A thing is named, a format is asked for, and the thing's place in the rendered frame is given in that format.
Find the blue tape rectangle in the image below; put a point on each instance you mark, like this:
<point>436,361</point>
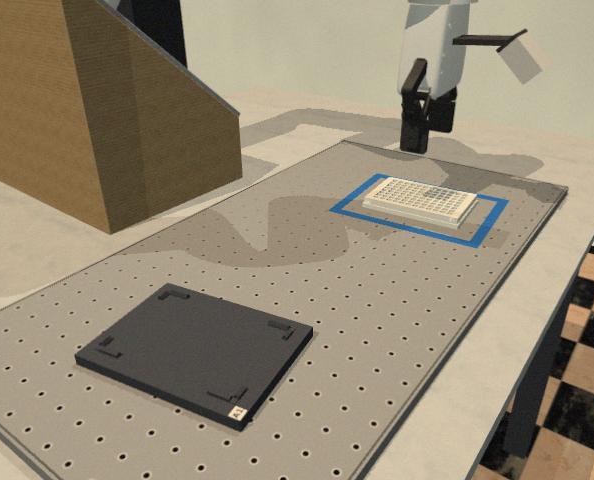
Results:
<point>474,242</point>

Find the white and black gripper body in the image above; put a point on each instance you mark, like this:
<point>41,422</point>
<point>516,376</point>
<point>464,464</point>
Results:
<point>430,28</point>

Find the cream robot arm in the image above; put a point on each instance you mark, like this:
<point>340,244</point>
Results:
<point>520,52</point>

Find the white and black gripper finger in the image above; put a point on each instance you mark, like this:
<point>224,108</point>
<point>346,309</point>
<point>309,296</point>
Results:
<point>442,111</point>
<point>415,126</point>

